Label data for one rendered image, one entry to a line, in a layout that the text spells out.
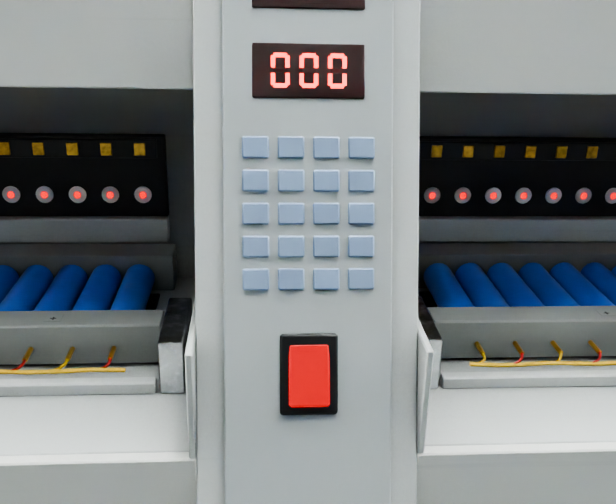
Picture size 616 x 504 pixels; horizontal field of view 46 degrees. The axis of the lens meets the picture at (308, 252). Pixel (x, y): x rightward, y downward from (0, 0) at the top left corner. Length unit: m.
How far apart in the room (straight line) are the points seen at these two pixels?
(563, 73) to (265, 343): 0.18
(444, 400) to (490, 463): 0.04
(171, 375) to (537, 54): 0.22
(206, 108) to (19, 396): 0.17
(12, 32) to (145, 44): 0.05
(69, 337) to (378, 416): 0.16
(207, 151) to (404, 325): 0.11
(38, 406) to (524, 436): 0.22
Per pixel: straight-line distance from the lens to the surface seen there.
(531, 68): 0.34
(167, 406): 0.35
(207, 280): 0.30
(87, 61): 0.33
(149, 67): 0.32
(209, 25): 0.31
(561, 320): 0.40
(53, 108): 0.52
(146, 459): 0.32
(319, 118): 0.30
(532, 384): 0.38
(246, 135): 0.30
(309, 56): 0.30
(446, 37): 0.33
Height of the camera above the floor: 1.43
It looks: 3 degrees down
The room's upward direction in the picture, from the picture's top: straight up
